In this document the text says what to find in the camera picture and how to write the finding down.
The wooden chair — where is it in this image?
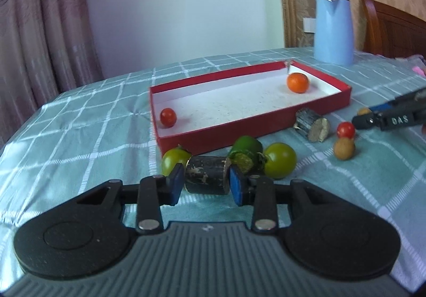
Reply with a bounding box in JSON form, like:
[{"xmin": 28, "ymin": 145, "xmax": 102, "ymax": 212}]
[{"xmin": 360, "ymin": 0, "xmax": 426, "ymax": 60}]

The orange tangerine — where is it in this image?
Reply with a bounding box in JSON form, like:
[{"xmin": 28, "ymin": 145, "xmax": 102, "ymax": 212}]
[{"xmin": 286, "ymin": 72, "xmax": 310, "ymax": 94}]

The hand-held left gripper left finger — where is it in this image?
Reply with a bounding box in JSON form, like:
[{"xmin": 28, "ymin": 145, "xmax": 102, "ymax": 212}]
[{"xmin": 77, "ymin": 163, "xmax": 185, "ymax": 235}]

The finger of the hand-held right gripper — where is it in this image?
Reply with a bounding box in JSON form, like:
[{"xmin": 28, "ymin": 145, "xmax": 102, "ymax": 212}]
[
  {"xmin": 352, "ymin": 106, "xmax": 426, "ymax": 131},
  {"xmin": 370, "ymin": 87, "xmax": 426, "ymax": 113}
]

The red cherry tomato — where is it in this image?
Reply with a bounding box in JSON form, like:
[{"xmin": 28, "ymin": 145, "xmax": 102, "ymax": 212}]
[
  {"xmin": 336, "ymin": 121, "xmax": 356, "ymax": 139},
  {"xmin": 160, "ymin": 108, "xmax": 177, "ymax": 128}
]

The pink patterned curtain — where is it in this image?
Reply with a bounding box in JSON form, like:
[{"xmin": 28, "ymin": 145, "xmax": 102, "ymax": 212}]
[{"xmin": 0, "ymin": 0, "xmax": 104, "ymax": 148}]

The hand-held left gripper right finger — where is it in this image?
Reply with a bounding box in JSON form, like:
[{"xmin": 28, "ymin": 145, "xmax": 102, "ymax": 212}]
[{"xmin": 229, "ymin": 165, "xmax": 336, "ymax": 235}]

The green cucumber piece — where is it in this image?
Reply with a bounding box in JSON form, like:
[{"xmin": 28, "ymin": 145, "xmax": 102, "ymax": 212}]
[{"xmin": 228, "ymin": 135, "xmax": 264, "ymax": 174}]

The green tomato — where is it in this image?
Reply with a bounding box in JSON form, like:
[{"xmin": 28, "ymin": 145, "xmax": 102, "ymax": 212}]
[
  {"xmin": 264, "ymin": 143, "xmax": 297, "ymax": 180},
  {"xmin": 161, "ymin": 147, "xmax": 192, "ymax": 178}
]

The pink cloth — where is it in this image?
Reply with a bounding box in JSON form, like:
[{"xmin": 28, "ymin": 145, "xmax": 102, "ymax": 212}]
[{"xmin": 408, "ymin": 54, "xmax": 426, "ymax": 77}]

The blue electric kettle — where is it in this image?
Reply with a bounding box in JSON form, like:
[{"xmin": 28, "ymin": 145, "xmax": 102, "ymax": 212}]
[{"xmin": 314, "ymin": 0, "xmax": 354, "ymax": 66}]

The red cardboard box tray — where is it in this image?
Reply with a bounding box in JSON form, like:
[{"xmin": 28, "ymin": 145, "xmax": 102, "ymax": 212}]
[{"xmin": 149, "ymin": 61, "xmax": 352, "ymax": 156}]

